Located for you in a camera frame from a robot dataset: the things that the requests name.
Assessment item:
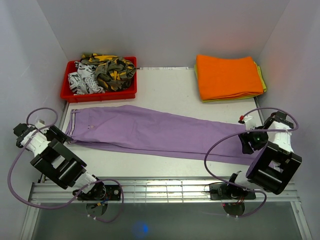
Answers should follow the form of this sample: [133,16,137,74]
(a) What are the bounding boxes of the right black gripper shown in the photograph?
[238,124,269,155]

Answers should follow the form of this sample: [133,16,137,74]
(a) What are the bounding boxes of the purple trousers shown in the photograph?
[65,105,245,160]

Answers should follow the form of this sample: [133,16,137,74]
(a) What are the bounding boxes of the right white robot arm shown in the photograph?
[225,111,302,199]

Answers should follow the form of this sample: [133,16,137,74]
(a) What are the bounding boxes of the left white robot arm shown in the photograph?
[13,120,106,201]

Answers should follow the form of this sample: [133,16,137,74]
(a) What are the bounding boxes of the white black printed trousers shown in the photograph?
[67,61,105,95]

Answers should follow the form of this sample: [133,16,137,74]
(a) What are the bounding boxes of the folded orange trousers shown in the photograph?
[194,54,263,100]

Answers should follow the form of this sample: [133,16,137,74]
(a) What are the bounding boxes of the camouflage trousers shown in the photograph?
[80,53,137,92]

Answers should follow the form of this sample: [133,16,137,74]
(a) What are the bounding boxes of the red plastic bin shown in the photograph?
[60,61,137,103]

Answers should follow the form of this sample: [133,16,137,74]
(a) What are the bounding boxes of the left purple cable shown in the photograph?
[6,107,125,224]

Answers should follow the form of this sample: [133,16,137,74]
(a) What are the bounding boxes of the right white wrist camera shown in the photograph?
[238,115,257,130]

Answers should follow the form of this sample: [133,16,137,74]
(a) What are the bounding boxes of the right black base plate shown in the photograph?
[208,182,256,200]

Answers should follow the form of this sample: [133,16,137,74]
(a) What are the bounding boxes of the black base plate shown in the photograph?
[77,183,122,201]
[208,182,256,200]

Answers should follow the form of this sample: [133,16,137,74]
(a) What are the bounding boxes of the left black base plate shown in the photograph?
[77,183,122,201]

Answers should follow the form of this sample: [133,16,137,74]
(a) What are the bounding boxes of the aluminium mounting rail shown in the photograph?
[28,177,312,240]

